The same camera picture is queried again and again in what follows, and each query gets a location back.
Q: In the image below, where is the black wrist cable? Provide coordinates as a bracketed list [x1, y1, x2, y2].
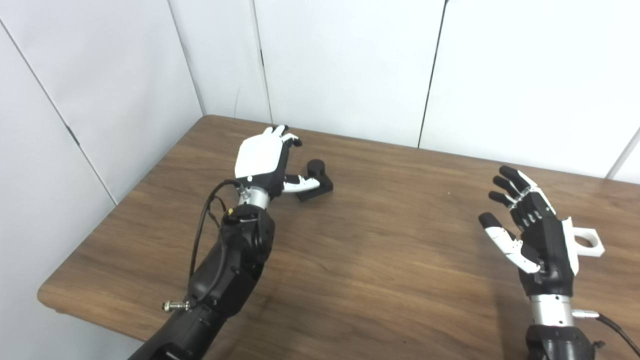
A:
[571, 310, 640, 358]
[161, 179, 249, 313]

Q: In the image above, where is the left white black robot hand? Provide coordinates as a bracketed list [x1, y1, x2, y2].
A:
[234, 125, 321, 198]

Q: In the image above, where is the white square piece with hole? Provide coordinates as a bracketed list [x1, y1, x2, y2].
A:
[570, 227, 606, 258]

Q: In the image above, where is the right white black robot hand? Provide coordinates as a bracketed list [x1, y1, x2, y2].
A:
[478, 165, 580, 297]

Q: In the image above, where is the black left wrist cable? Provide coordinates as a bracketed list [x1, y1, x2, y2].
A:
[161, 179, 249, 313]

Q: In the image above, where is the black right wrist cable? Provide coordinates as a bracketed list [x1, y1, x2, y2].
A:
[571, 310, 640, 358]

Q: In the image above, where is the black peg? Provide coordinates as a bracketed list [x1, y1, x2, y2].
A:
[296, 159, 334, 203]

